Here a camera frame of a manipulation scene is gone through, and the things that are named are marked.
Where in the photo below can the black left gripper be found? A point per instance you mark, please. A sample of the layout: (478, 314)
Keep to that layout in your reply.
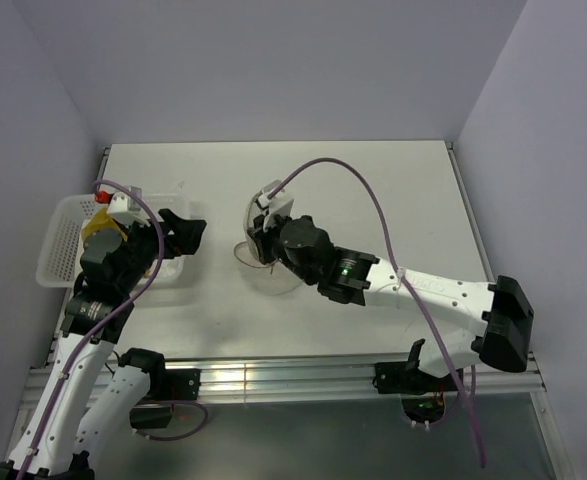
(189, 232)

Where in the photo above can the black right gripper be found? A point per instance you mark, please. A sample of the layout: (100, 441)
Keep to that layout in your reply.
(263, 236)

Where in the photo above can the yellow bra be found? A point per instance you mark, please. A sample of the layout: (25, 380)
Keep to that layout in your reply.
(99, 222)

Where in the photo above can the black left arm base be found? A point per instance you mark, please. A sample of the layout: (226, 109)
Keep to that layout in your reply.
(173, 400)

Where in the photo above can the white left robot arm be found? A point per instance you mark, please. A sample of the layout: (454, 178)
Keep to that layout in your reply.
(66, 433)

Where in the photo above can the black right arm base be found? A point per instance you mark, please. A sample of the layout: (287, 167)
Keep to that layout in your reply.
(395, 378)

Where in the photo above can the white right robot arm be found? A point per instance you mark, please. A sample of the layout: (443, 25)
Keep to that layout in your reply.
(471, 322)

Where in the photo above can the white plastic laundry basket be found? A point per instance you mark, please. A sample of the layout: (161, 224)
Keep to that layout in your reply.
(58, 262)

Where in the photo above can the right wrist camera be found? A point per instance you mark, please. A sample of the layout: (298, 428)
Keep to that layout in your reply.
(272, 201)

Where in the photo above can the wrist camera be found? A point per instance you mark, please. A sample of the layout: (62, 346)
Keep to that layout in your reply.
(125, 210)
(272, 201)

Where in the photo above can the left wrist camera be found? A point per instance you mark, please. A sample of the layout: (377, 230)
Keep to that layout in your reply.
(125, 210)

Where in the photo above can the aluminium mounting rail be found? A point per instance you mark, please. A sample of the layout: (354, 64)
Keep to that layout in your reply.
(301, 379)

